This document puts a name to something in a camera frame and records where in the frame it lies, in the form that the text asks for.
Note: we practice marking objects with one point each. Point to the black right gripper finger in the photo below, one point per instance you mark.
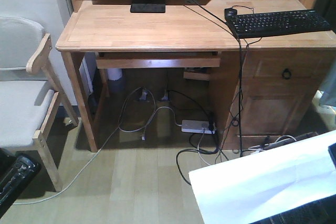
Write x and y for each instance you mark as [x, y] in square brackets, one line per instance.
[332, 153]

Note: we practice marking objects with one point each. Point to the white paper sheet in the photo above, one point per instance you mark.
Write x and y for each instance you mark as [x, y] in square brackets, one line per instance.
[257, 186]

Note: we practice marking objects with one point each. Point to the black stapler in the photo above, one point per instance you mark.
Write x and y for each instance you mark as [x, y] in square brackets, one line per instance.
[17, 171]

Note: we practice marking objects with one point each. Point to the wooden desk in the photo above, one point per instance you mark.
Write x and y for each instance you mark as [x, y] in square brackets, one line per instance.
[278, 79]

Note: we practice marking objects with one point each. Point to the white power strip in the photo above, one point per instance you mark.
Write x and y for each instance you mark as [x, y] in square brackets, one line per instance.
[195, 126]

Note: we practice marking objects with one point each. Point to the black keyboard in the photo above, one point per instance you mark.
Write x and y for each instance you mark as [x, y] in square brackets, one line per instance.
[276, 23]

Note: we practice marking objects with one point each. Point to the black computer mouse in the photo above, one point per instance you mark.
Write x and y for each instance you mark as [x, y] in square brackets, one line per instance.
[230, 12]

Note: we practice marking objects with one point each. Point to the wooden chair grey cushions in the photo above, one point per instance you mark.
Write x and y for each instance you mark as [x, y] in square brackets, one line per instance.
[31, 92]

